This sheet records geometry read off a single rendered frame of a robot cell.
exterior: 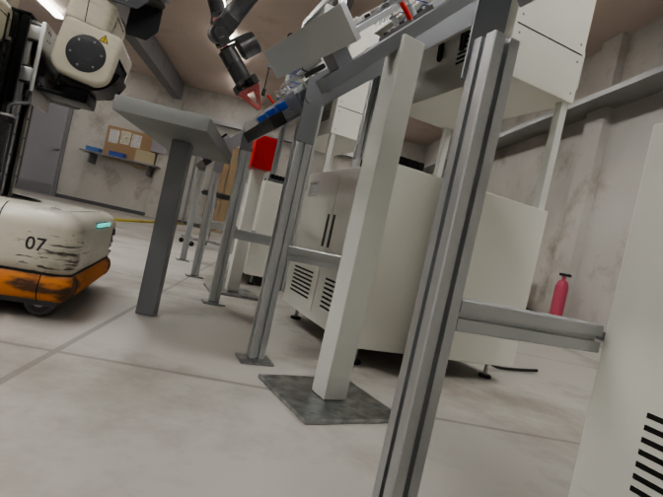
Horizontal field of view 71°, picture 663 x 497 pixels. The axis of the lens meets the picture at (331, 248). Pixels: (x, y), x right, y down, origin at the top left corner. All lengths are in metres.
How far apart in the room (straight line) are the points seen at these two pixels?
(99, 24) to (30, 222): 0.61
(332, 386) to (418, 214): 0.62
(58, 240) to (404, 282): 0.95
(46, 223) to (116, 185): 10.36
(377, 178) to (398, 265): 0.45
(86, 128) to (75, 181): 1.22
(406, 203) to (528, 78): 0.61
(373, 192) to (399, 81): 0.25
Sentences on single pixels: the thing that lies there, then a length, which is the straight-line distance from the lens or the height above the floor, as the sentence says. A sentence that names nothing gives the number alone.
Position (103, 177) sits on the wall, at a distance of 11.80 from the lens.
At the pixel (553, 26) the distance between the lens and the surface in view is 1.86.
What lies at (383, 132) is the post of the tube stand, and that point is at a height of 0.61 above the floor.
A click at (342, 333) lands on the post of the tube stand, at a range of 1.04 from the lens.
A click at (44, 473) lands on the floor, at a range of 0.72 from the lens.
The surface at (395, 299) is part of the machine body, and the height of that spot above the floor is 0.22.
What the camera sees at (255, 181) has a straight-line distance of 2.30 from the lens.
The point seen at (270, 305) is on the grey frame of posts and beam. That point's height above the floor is 0.16.
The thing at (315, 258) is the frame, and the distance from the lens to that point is 1.26.
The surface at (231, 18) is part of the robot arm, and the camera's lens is 1.59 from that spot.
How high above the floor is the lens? 0.35
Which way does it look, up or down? 1 degrees down
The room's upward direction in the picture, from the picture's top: 12 degrees clockwise
